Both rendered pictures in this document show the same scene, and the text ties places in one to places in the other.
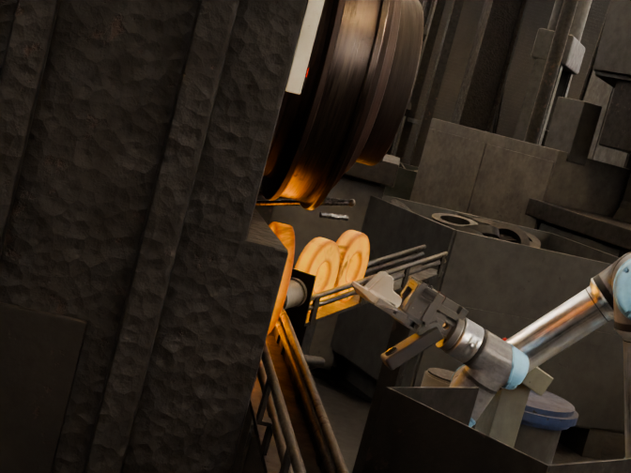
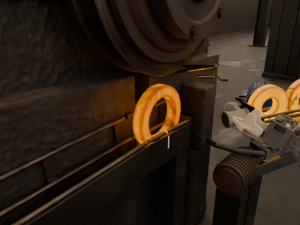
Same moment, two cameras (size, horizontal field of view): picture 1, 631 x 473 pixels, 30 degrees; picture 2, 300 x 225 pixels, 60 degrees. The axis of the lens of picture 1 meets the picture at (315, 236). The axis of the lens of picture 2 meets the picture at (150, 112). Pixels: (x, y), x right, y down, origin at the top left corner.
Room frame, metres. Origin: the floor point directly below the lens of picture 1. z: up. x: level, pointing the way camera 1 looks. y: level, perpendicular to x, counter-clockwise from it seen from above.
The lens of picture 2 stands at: (1.49, -0.48, 1.03)
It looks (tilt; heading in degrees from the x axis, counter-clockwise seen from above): 21 degrees down; 52
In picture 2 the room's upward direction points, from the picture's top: straight up
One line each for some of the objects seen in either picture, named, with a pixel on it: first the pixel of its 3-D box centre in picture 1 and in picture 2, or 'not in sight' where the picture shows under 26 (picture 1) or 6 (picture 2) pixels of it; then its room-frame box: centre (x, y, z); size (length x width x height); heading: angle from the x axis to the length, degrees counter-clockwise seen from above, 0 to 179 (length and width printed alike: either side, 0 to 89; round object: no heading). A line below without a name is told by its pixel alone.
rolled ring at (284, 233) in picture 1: (269, 278); (158, 116); (1.93, 0.06, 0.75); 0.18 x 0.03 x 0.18; 12
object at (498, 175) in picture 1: (496, 240); not in sight; (6.31, -0.95, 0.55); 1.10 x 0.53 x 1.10; 31
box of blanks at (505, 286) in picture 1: (484, 317); not in sight; (4.58, -0.73, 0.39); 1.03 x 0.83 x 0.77; 116
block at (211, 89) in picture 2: not in sight; (196, 115); (2.16, 0.11, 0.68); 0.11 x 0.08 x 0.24; 101
